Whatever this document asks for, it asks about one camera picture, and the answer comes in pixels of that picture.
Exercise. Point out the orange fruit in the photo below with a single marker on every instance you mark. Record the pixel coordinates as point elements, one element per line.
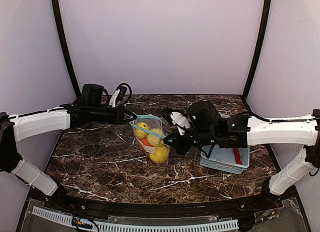
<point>145,142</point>

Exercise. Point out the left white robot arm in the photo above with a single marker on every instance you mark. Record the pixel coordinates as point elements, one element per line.
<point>88,107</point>

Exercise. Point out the light blue plastic basket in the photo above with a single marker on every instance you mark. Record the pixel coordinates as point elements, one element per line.
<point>225,161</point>

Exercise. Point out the black frame post left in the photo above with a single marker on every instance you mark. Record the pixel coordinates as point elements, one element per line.
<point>64,46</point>

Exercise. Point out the red chili pepper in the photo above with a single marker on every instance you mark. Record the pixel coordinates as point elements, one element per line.
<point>237,156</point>

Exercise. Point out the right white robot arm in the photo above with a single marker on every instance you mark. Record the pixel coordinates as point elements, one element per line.
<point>203,126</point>

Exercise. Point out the black frame post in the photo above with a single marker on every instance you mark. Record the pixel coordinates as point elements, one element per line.
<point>258,48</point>
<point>64,46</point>

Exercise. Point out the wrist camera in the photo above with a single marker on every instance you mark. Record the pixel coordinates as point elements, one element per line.
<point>176,118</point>
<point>118,95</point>

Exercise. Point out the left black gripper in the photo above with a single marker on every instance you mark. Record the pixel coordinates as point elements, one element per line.
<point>118,114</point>

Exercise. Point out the black frame post right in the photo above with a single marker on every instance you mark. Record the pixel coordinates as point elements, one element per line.
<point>258,48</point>

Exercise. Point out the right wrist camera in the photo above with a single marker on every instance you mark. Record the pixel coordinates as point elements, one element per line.
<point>176,118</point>

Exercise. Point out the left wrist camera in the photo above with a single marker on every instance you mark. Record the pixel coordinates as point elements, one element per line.
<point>118,95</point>

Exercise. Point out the slotted grey cable duct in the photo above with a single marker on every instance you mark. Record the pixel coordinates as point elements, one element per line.
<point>122,223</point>

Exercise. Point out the round yellow lemon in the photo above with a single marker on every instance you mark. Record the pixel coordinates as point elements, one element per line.
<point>161,154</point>

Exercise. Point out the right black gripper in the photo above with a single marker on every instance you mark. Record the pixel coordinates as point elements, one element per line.
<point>182,142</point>

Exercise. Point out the clear zip bag blue zipper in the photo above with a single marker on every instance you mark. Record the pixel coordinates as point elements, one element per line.
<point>153,122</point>

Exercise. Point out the black front table rail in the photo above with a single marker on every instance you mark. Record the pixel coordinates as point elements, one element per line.
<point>242,207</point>

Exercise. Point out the yellow mango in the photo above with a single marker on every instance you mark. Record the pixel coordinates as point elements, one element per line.
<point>140,131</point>

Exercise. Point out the pale yellow potato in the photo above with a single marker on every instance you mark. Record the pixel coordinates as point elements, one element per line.
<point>155,141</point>

